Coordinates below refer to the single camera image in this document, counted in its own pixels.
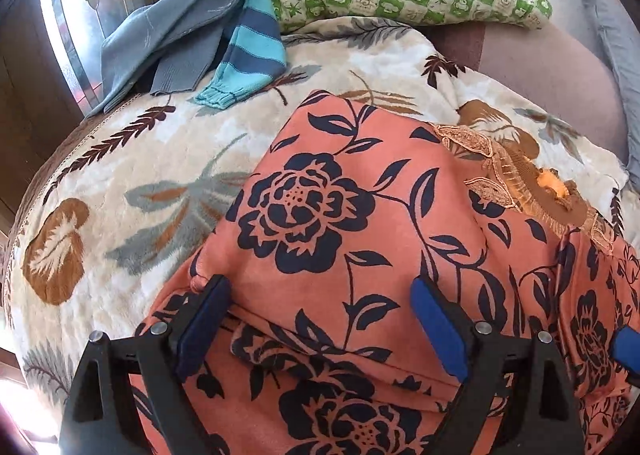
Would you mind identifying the orange floral garment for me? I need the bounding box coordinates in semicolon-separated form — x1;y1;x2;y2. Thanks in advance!
130;88;640;455

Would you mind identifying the floral leaf blanket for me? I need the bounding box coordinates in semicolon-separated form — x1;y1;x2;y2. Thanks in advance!
3;17;639;416

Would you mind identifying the pink bed mattress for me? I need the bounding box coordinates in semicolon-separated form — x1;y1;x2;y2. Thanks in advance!
421;22;628;162

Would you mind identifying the grey blue pillow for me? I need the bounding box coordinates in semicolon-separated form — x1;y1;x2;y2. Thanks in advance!
581;0;639;189

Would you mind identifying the grey blue garment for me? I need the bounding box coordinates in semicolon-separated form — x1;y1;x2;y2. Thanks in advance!
88;0;244;117

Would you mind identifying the blue striped garment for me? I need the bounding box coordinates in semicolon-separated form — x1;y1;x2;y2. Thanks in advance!
192;0;288;110

